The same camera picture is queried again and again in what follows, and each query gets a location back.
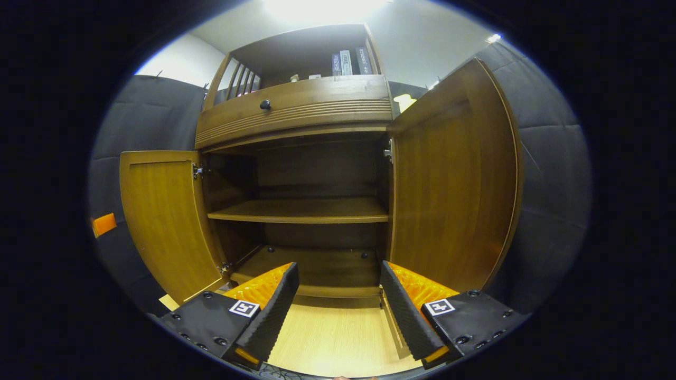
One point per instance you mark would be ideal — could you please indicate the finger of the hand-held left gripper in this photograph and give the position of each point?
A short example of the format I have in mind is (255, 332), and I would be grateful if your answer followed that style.
(104, 225)

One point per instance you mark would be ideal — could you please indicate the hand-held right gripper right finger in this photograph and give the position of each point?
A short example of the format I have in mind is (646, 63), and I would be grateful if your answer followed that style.
(406, 316)

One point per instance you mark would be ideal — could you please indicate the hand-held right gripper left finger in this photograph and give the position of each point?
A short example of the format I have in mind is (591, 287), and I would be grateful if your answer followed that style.
(274, 306)

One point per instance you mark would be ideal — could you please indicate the wooden cabinet door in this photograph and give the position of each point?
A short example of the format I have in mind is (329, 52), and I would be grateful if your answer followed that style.
(454, 200)
(163, 221)

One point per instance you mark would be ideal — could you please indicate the brown wooden shoe cabinet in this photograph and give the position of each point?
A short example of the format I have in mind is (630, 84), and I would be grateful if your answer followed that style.
(317, 169)

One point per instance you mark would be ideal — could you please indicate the wooden cabinet drawer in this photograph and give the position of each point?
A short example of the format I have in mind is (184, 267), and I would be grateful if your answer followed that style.
(327, 97)

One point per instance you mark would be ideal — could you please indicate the wooden inner shelf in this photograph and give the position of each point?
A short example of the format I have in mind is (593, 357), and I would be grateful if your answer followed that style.
(306, 211)

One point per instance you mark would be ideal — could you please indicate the black backdrop cloth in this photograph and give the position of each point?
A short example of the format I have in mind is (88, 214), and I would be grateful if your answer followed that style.
(148, 116)
(554, 184)

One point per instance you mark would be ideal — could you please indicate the black drawer knob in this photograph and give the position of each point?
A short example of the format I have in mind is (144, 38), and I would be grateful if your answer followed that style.
(265, 105)

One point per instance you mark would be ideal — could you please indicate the dark blue book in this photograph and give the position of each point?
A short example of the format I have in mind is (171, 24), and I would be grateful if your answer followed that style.
(336, 64)

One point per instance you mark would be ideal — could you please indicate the light grey book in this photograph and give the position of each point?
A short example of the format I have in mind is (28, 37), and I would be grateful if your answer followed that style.
(346, 63)

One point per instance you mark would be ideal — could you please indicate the large ceiling light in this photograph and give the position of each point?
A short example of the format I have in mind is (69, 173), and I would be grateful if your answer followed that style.
(327, 8)

